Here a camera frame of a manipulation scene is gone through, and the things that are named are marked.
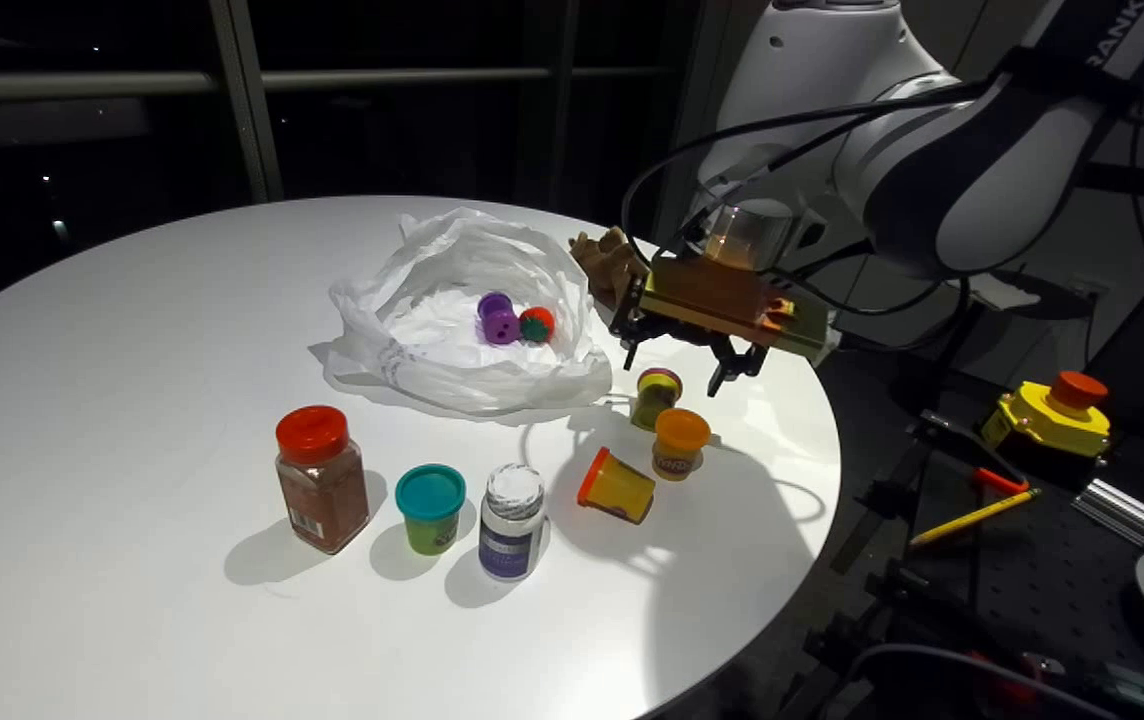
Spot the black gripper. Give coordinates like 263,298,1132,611
611,256,787,399

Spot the yellow-green container magenta lid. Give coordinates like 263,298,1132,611
633,365,689,432

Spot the yellow container light orange lid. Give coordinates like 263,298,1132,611
648,404,715,486

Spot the red toy strawberry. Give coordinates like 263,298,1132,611
517,306,563,347

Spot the yellow container red-orange lid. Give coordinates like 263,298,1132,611
572,444,660,530

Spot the purple plastic container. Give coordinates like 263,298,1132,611
471,288,524,347

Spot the brown toy deer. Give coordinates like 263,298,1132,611
563,226,656,320

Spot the white plastic bag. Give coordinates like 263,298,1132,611
310,203,620,426

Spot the white-lid jar blue label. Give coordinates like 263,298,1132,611
475,462,552,581

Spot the green container teal lid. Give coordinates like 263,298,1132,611
393,462,471,559

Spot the white plate on stand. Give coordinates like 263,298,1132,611
965,271,1095,325

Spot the yellow emergency stop button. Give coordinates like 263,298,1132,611
981,369,1115,464

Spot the brown spice jar red lid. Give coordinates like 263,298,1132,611
273,399,378,555

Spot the yellowish wrist camera box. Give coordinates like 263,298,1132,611
752,294,846,369

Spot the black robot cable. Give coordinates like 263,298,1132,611
618,76,1003,271

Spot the red-handled tool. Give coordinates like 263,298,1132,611
911,413,1035,501

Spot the yellow-handled tool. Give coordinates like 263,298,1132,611
903,486,1044,552

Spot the grey floor cable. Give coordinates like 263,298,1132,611
848,641,1125,720

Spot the aluminium rail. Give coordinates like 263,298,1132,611
1076,476,1144,547

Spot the metal window post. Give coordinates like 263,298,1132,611
206,0,287,203

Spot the horizontal window rail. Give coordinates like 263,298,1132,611
0,63,669,106

